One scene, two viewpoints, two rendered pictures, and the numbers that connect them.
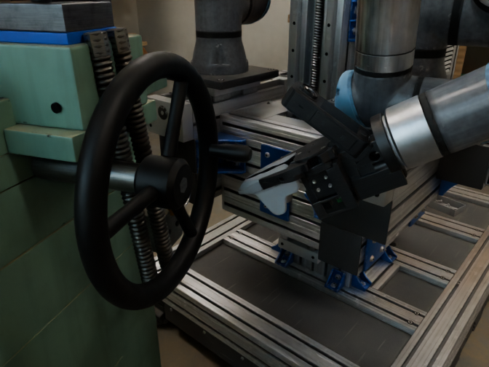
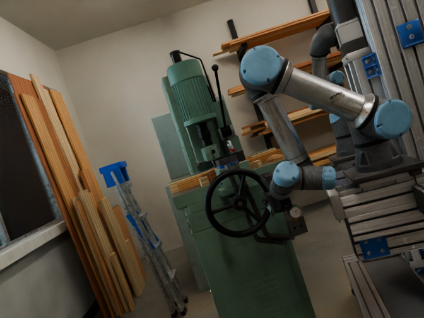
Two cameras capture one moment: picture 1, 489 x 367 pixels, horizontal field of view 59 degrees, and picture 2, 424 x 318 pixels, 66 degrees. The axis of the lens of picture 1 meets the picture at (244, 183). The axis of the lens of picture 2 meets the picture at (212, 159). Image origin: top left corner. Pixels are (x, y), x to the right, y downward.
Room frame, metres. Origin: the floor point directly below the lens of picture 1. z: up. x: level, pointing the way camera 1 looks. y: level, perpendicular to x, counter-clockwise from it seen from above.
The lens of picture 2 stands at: (-0.19, -1.09, 1.08)
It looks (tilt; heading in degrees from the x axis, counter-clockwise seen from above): 3 degrees down; 64
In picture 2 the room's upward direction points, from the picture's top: 18 degrees counter-clockwise
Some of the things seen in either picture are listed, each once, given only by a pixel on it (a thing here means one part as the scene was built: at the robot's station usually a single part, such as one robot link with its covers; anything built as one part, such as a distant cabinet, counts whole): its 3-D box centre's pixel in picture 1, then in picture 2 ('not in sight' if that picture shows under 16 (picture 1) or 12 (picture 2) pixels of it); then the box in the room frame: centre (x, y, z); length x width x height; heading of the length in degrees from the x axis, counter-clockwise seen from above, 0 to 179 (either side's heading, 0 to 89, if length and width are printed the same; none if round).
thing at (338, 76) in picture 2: not in sight; (334, 79); (1.38, 0.24, 1.21); 0.11 x 0.08 x 0.09; 63
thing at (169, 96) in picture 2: not in sight; (197, 134); (0.65, 0.69, 1.16); 0.22 x 0.22 x 0.72; 71
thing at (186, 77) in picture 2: not in sight; (191, 94); (0.56, 0.42, 1.35); 0.18 x 0.18 x 0.31
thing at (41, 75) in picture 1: (68, 75); (233, 173); (0.54, 0.22, 0.91); 0.15 x 0.14 x 0.09; 161
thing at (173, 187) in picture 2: not in sight; (224, 170); (0.61, 0.42, 0.92); 0.60 x 0.02 x 0.05; 161
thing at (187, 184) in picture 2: not in sight; (235, 168); (0.65, 0.38, 0.92); 0.62 x 0.02 x 0.04; 161
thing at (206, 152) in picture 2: not in sight; (211, 154); (0.57, 0.43, 1.03); 0.14 x 0.07 x 0.09; 71
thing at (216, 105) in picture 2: not in sight; (219, 114); (0.77, 0.57, 1.23); 0.09 x 0.08 x 0.15; 71
